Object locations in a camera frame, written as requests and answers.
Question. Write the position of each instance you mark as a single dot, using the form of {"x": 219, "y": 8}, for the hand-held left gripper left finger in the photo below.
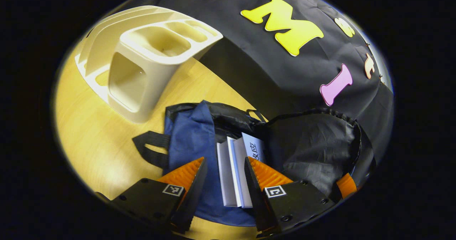
{"x": 194, "y": 193}

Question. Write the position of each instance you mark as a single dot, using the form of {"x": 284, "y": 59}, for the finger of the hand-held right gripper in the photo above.
{"x": 347, "y": 186}

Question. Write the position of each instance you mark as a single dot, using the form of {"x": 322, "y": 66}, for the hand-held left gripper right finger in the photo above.
{"x": 254, "y": 193}

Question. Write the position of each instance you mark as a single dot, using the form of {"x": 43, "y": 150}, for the grey blue-edged book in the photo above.
{"x": 254, "y": 145}

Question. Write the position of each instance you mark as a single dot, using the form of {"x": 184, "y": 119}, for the blue schoolbag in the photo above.
{"x": 192, "y": 136}

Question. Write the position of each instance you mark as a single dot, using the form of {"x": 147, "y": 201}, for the white bookshelf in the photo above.
{"x": 142, "y": 87}

